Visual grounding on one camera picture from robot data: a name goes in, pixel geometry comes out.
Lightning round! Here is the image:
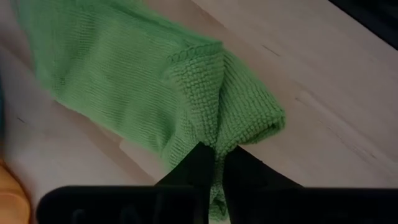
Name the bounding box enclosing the orange microfiber towel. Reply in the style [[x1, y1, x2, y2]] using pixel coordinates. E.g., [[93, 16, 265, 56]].
[[0, 161, 32, 224]]

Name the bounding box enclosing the green microfiber towel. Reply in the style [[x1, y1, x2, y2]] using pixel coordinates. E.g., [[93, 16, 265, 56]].
[[17, 0, 286, 222]]

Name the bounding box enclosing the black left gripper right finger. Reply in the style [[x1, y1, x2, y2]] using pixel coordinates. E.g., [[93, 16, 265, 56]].
[[223, 145, 398, 224]]

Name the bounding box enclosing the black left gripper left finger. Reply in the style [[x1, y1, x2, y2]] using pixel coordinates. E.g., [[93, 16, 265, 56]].
[[36, 142, 216, 224]]

